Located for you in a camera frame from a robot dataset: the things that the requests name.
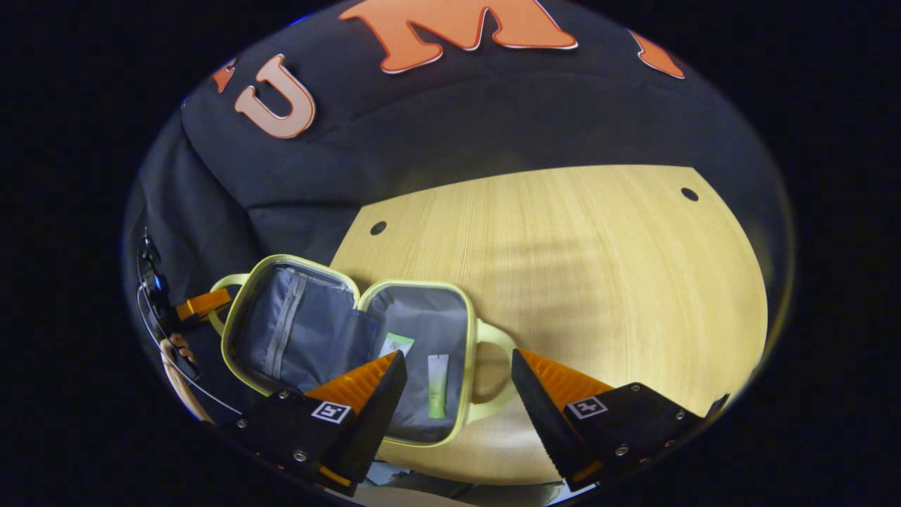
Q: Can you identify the green white cream sachet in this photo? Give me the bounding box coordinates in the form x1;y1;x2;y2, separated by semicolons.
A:
379;332;415;361

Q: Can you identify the white green cream tube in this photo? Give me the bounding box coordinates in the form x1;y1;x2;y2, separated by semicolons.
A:
426;353;451;420

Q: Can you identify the pale yellow small suitcase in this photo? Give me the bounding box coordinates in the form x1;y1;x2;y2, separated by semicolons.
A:
209;253;518;449

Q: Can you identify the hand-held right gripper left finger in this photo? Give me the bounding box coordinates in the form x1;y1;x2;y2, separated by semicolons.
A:
224;351;409;497

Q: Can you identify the thin white cable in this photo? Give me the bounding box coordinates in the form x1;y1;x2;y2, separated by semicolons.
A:
136;282;244;416

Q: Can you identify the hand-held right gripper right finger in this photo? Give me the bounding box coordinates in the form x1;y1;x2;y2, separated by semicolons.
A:
511;348;706;492

